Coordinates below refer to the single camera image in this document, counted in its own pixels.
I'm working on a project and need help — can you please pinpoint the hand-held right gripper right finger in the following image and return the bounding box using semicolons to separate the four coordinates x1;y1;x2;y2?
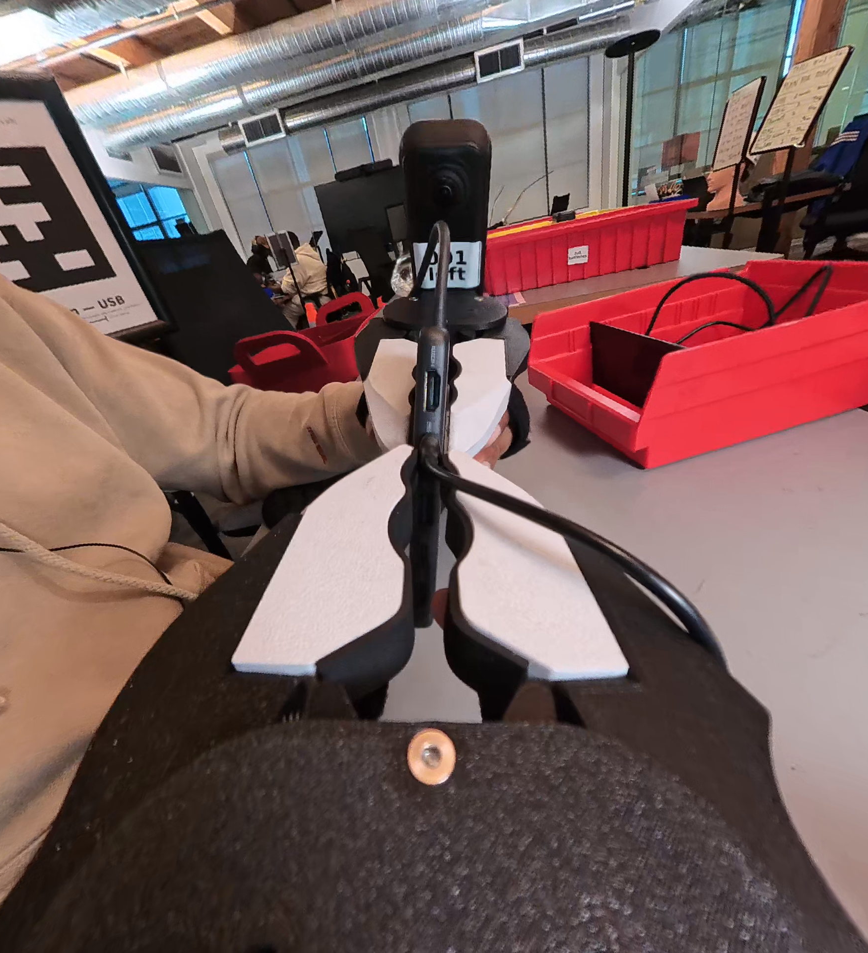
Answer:
443;450;630;683

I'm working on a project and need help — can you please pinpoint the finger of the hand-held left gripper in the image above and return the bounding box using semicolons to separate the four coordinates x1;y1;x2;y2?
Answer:
363;339;423;455
449;339;514;459

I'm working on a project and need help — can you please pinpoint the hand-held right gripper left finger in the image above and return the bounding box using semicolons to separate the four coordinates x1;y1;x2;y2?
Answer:
230;444;415;679

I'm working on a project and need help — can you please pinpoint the black cable with blue plug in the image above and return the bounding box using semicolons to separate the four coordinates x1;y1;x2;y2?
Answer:
410;435;727;664

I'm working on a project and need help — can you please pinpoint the black slim hub cable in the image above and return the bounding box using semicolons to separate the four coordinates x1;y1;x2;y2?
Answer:
428;220;453;332

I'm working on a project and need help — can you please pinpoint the black multi-port hub cable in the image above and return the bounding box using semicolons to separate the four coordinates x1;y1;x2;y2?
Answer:
646;264;834;347

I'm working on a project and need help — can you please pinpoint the small red plastic bin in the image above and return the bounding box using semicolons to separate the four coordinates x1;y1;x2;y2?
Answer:
528;259;868;472

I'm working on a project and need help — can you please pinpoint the person's left forearm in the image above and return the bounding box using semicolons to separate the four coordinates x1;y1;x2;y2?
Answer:
136;350;375;509

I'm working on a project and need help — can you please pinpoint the person's left hand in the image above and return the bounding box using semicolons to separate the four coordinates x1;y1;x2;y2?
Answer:
473;419;515;470

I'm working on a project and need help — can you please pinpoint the black display screen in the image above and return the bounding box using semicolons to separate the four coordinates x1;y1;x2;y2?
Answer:
313;158;408;287

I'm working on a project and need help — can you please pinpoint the red tote basket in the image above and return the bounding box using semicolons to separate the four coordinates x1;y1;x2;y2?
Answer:
227;292;384;393

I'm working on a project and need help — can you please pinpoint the white air vent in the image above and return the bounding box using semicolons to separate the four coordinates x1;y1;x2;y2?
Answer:
239;110;286;146
474;39;526;81

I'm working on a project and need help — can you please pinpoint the black divider of red bin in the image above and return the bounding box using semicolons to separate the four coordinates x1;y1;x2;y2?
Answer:
589;322;686;412

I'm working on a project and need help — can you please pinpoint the long red plastic tub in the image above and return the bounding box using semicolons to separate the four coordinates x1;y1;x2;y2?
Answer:
482;197;700;296

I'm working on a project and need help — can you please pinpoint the black partition panel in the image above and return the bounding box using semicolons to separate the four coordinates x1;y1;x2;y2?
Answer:
134;229;289;384

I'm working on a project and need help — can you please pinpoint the black floor lamp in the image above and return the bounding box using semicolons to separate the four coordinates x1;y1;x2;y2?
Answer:
603;28;663;211

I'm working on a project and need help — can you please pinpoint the person's beige hoodie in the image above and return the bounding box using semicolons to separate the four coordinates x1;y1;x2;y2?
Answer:
0;253;271;950

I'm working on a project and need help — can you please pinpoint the notice board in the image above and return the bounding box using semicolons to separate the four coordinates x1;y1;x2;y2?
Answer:
711;74;767;174
748;46;854;157

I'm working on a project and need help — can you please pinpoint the large framed marker sign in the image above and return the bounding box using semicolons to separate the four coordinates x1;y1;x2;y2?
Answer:
0;73;179;345

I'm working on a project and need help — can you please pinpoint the blue jacket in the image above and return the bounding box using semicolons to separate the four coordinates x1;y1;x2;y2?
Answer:
806;108;868;224

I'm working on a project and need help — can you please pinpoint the silver ventilation duct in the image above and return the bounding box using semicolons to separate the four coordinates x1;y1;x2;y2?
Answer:
69;0;673;153

